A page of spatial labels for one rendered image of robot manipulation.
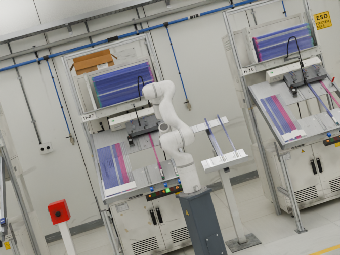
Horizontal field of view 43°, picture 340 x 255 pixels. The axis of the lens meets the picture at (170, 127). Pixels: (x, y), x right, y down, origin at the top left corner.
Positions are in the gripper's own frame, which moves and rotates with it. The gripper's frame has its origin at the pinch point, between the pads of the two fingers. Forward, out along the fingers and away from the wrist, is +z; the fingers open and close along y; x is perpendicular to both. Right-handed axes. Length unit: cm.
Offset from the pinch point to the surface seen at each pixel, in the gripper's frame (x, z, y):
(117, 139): -24.9, 4.8, 38.2
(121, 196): 31, -4, 45
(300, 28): -65, -23, -143
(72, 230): -40, 189, 128
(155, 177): 24.1, -2.8, 16.7
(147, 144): -9.8, 2.5, 14.7
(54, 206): 19, 3, 98
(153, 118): -32.6, -0.1, 3.8
